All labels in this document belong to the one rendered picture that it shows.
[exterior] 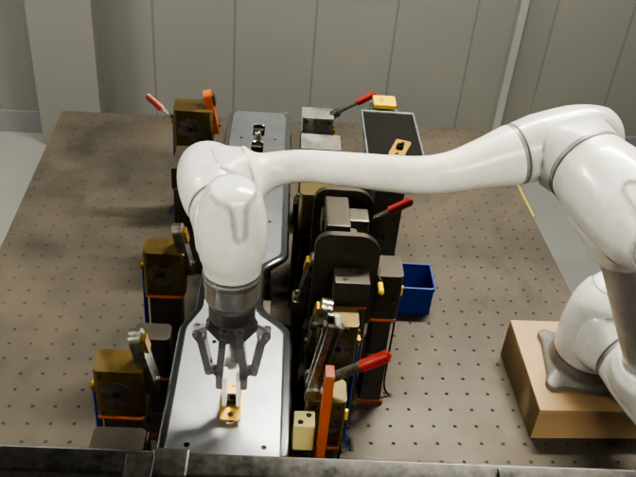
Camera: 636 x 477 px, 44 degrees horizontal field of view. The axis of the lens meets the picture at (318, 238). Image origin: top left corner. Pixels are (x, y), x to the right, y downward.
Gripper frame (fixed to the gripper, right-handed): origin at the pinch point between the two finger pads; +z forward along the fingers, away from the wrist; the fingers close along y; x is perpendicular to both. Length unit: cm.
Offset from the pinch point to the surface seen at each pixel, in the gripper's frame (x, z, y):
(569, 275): -175, 106, -137
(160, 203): -110, 35, 30
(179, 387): -4.2, 4.9, 9.8
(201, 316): -23.8, 4.9, 7.9
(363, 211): -41.5, -10.5, -24.8
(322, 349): 1.6, -11.3, -15.0
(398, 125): -82, -11, -36
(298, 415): 7.2, -1.3, -11.6
